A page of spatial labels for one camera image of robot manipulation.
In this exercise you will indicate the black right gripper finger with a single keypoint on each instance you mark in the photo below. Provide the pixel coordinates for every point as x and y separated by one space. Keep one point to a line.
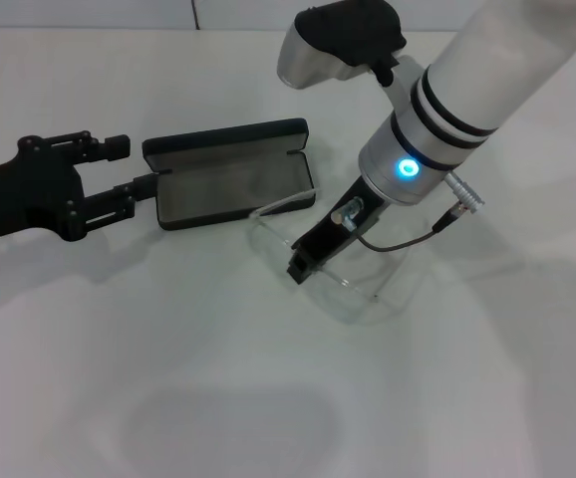
300 269

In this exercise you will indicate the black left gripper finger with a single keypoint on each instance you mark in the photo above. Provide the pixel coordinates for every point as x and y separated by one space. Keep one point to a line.
118 196
118 148

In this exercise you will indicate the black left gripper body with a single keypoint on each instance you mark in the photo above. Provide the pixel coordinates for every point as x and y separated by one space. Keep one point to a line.
19 194

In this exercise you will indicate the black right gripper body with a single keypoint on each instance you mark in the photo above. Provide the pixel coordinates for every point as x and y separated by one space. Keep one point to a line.
325 239

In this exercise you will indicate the clear white glasses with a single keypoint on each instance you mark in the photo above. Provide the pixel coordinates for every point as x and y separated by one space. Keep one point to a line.
288 200

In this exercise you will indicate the black glasses case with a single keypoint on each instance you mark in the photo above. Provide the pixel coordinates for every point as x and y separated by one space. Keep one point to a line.
208 184

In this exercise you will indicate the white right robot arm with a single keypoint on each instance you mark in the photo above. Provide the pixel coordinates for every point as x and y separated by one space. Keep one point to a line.
467 74

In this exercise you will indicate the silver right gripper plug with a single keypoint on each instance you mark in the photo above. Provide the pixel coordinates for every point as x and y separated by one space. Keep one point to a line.
348 211

